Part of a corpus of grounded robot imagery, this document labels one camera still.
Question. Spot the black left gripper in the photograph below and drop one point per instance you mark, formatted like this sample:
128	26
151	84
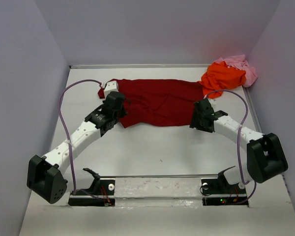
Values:
122	112

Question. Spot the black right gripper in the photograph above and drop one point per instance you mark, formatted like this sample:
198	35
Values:
194	123

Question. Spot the dark red t shirt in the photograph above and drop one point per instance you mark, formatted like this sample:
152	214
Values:
159	102

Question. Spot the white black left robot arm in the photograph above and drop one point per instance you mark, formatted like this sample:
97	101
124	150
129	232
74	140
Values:
46	173

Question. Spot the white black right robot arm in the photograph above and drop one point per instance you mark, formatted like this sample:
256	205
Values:
265	157

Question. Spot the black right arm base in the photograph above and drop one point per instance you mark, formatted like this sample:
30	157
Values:
217	192

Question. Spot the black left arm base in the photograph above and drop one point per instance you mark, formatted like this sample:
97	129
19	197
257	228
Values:
94	190

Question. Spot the orange t shirt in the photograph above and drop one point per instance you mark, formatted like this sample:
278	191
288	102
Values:
218	77

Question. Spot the pink t shirt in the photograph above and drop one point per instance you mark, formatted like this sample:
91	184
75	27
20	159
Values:
239	62

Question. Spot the white front board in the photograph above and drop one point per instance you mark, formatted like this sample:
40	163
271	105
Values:
269	213

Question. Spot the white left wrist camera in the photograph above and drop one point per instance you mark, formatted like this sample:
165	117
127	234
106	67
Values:
111	86

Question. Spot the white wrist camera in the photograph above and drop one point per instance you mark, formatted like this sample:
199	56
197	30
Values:
111	86
212	102

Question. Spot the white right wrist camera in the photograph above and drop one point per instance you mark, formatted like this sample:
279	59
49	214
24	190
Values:
212	102

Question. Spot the white rail at table edge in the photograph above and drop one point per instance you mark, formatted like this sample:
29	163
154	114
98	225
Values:
118	66

